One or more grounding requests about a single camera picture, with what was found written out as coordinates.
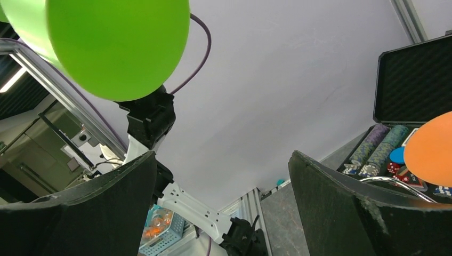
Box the aluminium frame post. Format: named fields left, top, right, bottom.
left=1, top=38, right=127, bottom=159
left=390, top=0, right=429, bottom=44

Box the blue round poker chip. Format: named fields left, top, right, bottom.
left=389, top=147, right=405, bottom=165

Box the green plastic wine glass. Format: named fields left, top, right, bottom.
left=0, top=0, right=191, bottom=102

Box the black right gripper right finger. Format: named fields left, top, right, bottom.
left=288, top=151, right=451, bottom=255

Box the aluminium frame post right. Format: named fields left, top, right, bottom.
left=390, top=0, right=429, bottom=44

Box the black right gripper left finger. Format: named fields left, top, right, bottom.
left=1, top=151, right=157, bottom=255

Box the blue perforated basket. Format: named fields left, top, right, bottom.
left=139, top=205, right=185, bottom=255

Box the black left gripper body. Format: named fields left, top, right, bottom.
left=117, top=85, right=176, bottom=149

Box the orange plastic wine glass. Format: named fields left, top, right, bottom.
left=404, top=112, right=451, bottom=187

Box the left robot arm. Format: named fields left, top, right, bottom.
left=118, top=85, right=269, bottom=255

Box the black poker chip case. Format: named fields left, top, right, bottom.
left=338, top=35, right=451, bottom=204

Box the aluminium frame post left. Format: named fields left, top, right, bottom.
left=1, top=38, right=127, bottom=159

